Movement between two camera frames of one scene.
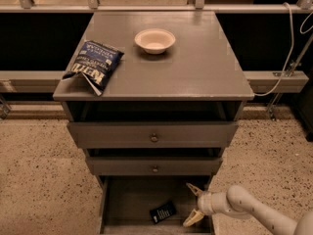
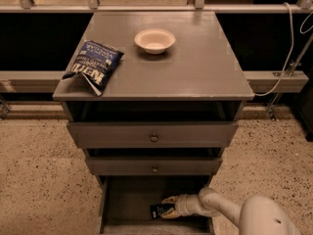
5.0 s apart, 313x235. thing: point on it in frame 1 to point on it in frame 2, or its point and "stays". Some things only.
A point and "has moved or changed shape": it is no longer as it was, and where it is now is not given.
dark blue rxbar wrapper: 163,211 has moved or changed shape
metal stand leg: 289,72 stays
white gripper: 204,203 to 181,206
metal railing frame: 46,81 stays
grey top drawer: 153,134 stays
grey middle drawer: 156,165 stays
